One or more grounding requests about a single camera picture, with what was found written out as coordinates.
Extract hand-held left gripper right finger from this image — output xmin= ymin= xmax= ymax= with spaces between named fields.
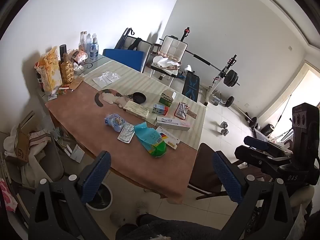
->
xmin=212 ymin=151 xmax=294 ymax=240

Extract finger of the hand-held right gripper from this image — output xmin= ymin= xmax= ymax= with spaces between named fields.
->
xmin=234 ymin=145 xmax=291 ymax=173
xmin=244 ymin=135 xmax=293 ymax=156

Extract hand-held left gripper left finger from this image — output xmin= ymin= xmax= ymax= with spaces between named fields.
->
xmin=28 ymin=151 xmax=112 ymax=240

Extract white trash bin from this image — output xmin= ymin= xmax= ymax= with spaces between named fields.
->
xmin=85 ymin=182 xmax=113 ymax=210

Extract white colour striped box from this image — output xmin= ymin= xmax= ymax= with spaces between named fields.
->
xmin=155 ymin=126 xmax=180 ymax=151

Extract long white toothpaste box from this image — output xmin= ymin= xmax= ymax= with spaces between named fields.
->
xmin=155 ymin=116 xmax=191 ymax=131

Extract long cream box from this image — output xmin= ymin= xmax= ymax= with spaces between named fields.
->
xmin=123 ymin=101 xmax=150 ymax=119

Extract black weight plates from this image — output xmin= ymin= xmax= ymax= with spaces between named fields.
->
xmin=244 ymin=115 xmax=261 ymax=130

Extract dark brown chair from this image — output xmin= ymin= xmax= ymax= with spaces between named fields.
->
xmin=187 ymin=142 xmax=242 ymax=201

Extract white router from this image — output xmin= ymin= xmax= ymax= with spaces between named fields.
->
xmin=64 ymin=144 xmax=86 ymax=163

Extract wooden dining table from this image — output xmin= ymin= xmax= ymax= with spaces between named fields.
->
xmin=49 ymin=52 xmax=208 ymax=198

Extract small dumbbell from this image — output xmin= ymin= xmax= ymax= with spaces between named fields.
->
xmin=218 ymin=121 xmax=229 ymax=137

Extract grey fuzzy slipper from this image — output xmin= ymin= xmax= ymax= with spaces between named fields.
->
xmin=110 ymin=211 xmax=128 ymax=227
xmin=136 ymin=200 xmax=151 ymax=215

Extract grey upholstered chair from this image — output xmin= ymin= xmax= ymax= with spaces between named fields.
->
xmin=27 ymin=130 xmax=65 ymax=180

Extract silver blister pack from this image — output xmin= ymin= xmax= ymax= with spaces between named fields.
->
xmin=117 ymin=122 xmax=136 ymax=144

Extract blue cartoon wrapper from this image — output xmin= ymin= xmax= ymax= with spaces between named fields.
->
xmin=104 ymin=113 xmax=126 ymax=132

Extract white plastic bag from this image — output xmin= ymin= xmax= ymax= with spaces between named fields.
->
xmin=296 ymin=204 xmax=312 ymax=230

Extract pink brown tablecloth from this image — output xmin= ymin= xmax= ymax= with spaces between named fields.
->
xmin=45 ymin=81 xmax=200 ymax=204

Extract blue green plastic bag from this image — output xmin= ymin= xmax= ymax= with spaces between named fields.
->
xmin=134 ymin=122 xmax=167 ymax=158

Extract person's left trouser leg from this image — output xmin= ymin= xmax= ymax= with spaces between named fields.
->
xmin=115 ymin=224 xmax=150 ymax=240

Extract person's trouser leg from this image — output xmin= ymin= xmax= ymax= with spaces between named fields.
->
xmin=137 ymin=214 xmax=223 ymax=240
xmin=115 ymin=224 xmax=150 ymax=240

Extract white cloth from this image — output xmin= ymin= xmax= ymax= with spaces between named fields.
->
xmin=3 ymin=130 xmax=50 ymax=188

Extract striped folded cloth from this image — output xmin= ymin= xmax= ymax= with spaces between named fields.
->
xmin=28 ymin=128 xmax=52 ymax=145

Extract barbell with black plates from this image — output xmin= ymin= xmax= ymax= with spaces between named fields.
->
xmin=159 ymin=38 xmax=241 ymax=88

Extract person's right trouser leg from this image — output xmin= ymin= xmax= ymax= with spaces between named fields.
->
xmin=137 ymin=214 xmax=223 ymax=240

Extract white barbell rack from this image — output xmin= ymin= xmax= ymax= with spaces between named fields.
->
xmin=203 ymin=54 xmax=238 ymax=106

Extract cardboard box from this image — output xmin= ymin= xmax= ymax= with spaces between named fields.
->
xmin=14 ymin=124 xmax=32 ymax=165

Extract silver foil packet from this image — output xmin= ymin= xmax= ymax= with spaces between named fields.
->
xmin=176 ymin=102 xmax=192 ymax=119

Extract black weight bench pad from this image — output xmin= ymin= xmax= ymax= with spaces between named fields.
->
xmin=182 ymin=70 xmax=202 ymax=103

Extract pink floral bag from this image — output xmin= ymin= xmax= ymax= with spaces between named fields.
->
xmin=0 ymin=179 xmax=18 ymax=213

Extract small blue carton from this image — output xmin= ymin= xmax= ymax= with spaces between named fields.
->
xmin=152 ymin=103 xmax=170 ymax=116

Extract brown paper piece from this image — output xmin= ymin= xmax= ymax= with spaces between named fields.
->
xmin=69 ymin=77 xmax=85 ymax=90

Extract white paper sheets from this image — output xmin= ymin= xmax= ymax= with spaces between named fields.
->
xmin=92 ymin=71 xmax=120 ymax=89

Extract green box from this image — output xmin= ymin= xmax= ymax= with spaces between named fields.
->
xmin=159 ymin=89 xmax=177 ymax=108

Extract beige striped table cloth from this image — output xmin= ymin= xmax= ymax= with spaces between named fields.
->
xmin=82 ymin=59 xmax=208 ymax=147

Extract golden patterned bottle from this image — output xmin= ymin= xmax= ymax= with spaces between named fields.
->
xmin=59 ymin=53 xmax=75 ymax=84

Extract dark red sauce bottle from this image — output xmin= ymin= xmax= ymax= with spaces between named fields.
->
xmin=35 ymin=64 xmax=45 ymax=92

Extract yellow snack bag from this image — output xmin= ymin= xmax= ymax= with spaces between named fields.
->
xmin=34 ymin=46 xmax=63 ymax=98

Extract white beige clothes pile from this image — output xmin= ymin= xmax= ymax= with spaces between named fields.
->
xmin=152 ymin=52 xmax=182 ymax=74

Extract brown snack packet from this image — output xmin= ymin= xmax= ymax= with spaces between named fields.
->
xmin=71 ymin=49 xmax=88 ymax=63

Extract blue liquid bottle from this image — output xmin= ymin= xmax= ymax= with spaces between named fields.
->
xmin=90 ymin=37 xmax=98 ymax=61

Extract white padded chair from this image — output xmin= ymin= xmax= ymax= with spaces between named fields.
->
xmin=149 ymin=35 xmax=188 ymax=88

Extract black capped dark bottle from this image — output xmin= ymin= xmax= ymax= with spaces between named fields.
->
xmin=59 ymin=44 xmax=68 ymax=63

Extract clear plastic bottle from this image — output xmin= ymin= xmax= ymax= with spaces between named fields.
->
xmin=85 ymin=33 xmax=92 ymax=55

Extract red black stick vacuum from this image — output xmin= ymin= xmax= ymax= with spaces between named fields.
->
xmin=179 ymin=27 xmax=191 ymax=42

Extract tall clear glass bottle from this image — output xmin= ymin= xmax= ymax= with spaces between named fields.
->
xmin=79 ymin=31 xmax=87 ymax=53

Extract black jacket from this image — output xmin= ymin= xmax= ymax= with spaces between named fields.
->
xmin=127 ymin=37 xmax=142 ymax=51

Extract grey backed chair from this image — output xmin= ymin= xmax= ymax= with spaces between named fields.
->
xmin=114 ymin=35 xmax=153 ymax=67

